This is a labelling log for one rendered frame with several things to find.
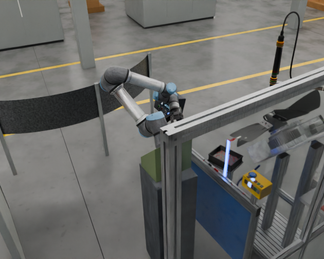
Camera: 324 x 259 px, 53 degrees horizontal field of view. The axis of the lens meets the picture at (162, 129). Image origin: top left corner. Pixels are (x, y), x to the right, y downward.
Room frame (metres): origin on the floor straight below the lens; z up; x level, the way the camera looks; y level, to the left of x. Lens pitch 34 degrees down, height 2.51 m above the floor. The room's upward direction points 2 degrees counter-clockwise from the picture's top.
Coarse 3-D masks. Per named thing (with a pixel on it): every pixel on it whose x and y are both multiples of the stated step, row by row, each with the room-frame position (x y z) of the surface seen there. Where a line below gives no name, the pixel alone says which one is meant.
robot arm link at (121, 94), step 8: (104, 72) 2.01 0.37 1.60; (104, 80) 1.99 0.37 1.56; (104, 88) 2.02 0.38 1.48; (112, 88) 1.98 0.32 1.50; (120, 88) 1.99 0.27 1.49; (120, 96) 1.96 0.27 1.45; (128, 96) 1.97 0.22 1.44; (128, 104) 1.93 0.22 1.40; (136, 104) 1.95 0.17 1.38; (128, 112) 1.93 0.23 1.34; (136, 112) 1.91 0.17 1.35; (136, 120) 1.89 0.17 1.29; (144, 120) 1.87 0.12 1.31; (144, 128) 1.84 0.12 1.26; (144, 136) 1.86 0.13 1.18
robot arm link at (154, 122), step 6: (156, 114) 1.80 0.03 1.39; (162, 114) 1.82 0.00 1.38; (150, 120) 1.78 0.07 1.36; (156, 120) 1.77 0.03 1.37; (162, 120) 1.78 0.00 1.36; (150, 126) 1.78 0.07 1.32; (156, 126) 1.75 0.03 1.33; (162, 126) 1.75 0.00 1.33; (150, 132) 1.80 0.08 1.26; (156, 132) 1.73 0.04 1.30
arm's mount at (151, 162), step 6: (156, 150) 1.59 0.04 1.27; (144, 156) 1.71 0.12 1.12; (150, 156) 1.64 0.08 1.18; (156, 156) 1.59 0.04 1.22; (144, 162) 1.71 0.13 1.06; (150, 162) 1.64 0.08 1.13; (156, 162) 1.59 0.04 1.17; (144, 168) 1.72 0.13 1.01; (150, 168) 1.64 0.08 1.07; (156, 168) 1.59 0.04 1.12; (150, 174) 1.65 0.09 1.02; (156, 174) 1.58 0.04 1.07; (156, 180) 1.58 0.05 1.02
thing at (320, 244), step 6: (318, 240) 1.18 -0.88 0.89; (312, 246) 1.15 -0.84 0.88; (318, 246) 1.19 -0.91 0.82; (306, 252) 1.13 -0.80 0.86; (312, 252) 1.17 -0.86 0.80; (318, 252) 1.21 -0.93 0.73; (288, 258) 1.04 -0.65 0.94; (294, 258) 1.07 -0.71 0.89; (306, 258) 1.14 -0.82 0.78; (312, 258) 1.19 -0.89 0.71; (318, 258) 1.23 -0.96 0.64
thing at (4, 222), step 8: (0, 184) 2.35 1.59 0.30; (0, 192) 2.06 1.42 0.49; (0, 200) 1.73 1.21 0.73; (0, 208) 1.49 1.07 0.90; (8, 208) 2.24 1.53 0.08; (0, 216) 1.32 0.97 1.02; (8, 216) 1.85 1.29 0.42; (0, 224) 1.31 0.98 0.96; (8, 224) 1.57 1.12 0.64; (0, 232) 1.30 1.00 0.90; (8, 232) 1.32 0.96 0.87; (16, 232) 1.99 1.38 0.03; (8, 240) 1.31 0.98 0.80; (16, 240) 1.65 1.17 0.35; (8, 248) 1.30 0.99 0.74; (16, 248) 1.34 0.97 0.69; (16, 256) 1.31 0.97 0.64; (24, 256) 1.72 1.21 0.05
